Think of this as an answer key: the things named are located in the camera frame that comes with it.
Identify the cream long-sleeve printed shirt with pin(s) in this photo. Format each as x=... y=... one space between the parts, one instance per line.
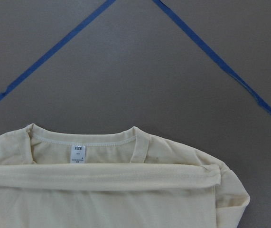
x=130 y=179

